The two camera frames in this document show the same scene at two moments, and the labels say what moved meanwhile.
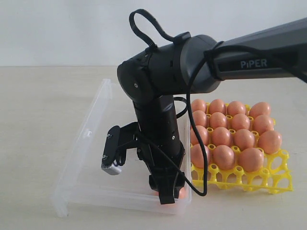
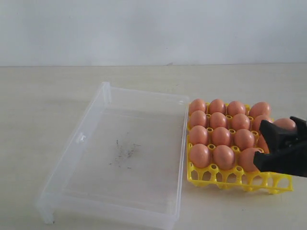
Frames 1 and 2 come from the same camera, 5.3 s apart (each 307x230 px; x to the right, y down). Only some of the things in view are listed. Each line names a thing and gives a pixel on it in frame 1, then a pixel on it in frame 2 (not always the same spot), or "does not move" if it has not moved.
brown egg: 203,133 does not move
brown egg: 218,119 does not move
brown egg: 217,105 does not move
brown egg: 199,118 does not move
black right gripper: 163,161 → 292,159
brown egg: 183,193 → 286,123
